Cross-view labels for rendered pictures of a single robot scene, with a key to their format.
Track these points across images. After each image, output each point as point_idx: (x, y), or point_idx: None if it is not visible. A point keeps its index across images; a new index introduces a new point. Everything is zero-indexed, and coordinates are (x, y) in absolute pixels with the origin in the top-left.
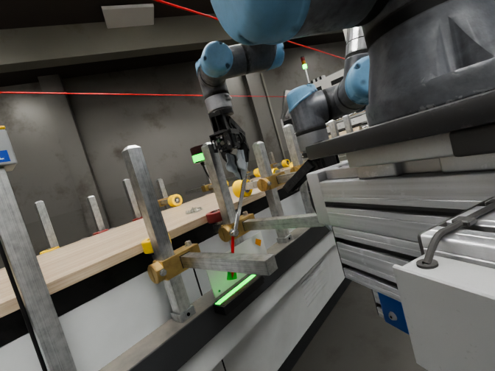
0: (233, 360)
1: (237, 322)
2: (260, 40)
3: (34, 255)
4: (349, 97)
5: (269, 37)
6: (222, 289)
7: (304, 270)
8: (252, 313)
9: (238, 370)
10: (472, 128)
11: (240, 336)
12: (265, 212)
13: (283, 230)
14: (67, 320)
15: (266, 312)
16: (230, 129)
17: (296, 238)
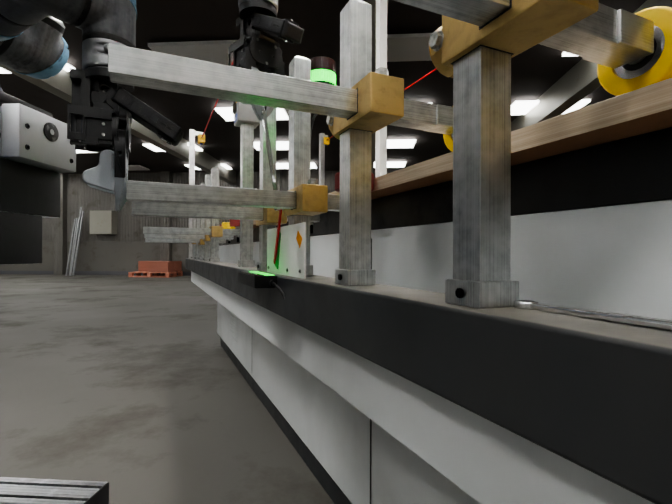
0: (381, 444)
1: (285, 328)
2: (43, 78)
3: (242, 175)
4: (21, 32)
5: (38, 77)
6: (270, 268)
7: (380, 416)
8: (294, 341)
9: (382, 467)
10: None
11: (284, 348)
12: (553, 223)
13: (341, 249)
14: (312, 241)
15: (305, 366)
16: (228, 47)
17: (337, 287)
